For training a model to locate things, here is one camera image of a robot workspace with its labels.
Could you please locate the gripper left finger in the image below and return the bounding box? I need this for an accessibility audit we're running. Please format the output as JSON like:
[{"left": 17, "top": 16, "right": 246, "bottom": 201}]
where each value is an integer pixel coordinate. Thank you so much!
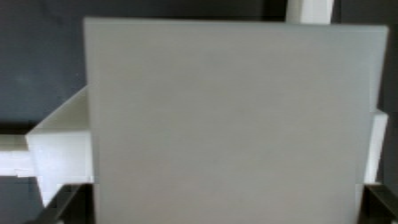
[{"left": 37, "top": 184, "right": 95, "bottom": 224}]

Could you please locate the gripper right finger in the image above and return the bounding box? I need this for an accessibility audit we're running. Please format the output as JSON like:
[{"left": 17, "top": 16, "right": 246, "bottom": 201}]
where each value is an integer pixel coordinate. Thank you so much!
[{"left": 360, "top": 184, "right": 398, "bottom": 224}]

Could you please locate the white cabinet body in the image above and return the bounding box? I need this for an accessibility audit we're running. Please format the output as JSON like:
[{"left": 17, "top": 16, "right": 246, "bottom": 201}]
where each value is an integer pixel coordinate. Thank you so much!
[{"left": 24, "top": 88, "right": 94, "bottom": 205}]

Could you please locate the white cabinet top block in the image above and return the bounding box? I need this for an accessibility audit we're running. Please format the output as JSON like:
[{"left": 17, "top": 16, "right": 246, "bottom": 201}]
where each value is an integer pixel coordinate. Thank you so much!
[{"left": 83, "top": 18, "right": 387, "bottom": 224}]

